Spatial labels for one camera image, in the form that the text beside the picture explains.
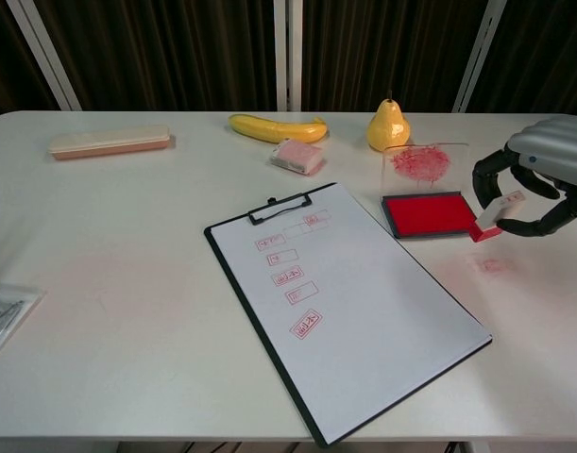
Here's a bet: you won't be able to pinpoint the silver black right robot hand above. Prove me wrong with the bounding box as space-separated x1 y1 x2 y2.
471 116 577 237

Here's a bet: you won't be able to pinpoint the red and white stamp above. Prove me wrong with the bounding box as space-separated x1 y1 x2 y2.
467 189 527 244

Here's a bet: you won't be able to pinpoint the dark curtain panel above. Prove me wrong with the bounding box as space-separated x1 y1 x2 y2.
0 0 58 122
35 0 279 113
469 0 577 125
300 0 488 113

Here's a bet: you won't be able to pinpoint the red ink pad, clear lid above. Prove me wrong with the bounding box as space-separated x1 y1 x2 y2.
380 140 478 241

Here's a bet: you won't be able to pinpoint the yellow pear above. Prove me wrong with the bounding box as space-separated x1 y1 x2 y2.
366 89 412 153

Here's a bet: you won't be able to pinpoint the white stamped paper sheet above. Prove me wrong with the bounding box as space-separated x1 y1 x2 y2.
208 182 491 445

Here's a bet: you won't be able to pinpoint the pink wrapped eraser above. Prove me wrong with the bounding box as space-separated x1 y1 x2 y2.
266 138 328 177

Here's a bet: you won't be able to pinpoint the yellow banana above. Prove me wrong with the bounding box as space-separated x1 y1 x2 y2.
228 113 331 144

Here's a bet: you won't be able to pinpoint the black clipboard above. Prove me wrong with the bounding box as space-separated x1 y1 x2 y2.
203 181 494 448

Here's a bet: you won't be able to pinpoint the pink cream pencil case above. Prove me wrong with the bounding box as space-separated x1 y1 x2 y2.
47 124 177 162

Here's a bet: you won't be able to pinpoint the clear bag of metal pins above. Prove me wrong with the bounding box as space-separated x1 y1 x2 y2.
0 281 48 357

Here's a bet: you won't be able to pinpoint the white frame post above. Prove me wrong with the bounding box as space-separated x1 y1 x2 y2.
450 0 509 114
7 0 84 112
273 0 304 113

